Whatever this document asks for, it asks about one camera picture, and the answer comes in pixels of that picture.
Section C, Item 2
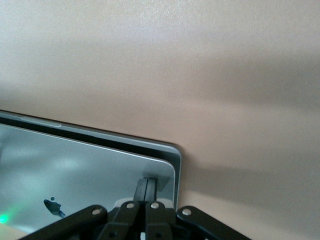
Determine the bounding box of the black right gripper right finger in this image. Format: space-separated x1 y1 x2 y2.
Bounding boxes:
145 177 251 240

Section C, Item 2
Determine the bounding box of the grey laptop with black keyboard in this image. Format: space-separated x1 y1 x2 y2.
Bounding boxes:
0 109 183 240

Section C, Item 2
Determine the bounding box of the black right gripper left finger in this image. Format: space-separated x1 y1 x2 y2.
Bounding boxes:
14 177 149 240

